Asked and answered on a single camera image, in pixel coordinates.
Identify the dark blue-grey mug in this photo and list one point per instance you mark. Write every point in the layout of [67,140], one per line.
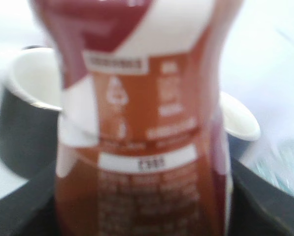
[240,124]

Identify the brown coffee drink bottle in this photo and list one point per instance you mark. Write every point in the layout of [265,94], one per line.
[142,149]

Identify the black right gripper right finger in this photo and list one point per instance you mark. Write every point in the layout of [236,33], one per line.
[259,209]

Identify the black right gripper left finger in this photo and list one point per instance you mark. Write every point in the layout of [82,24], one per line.
[30,210]

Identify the black mug white interior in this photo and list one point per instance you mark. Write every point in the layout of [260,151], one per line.
[29,109]

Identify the clear water bottle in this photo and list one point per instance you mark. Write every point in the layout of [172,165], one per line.
[276,166]

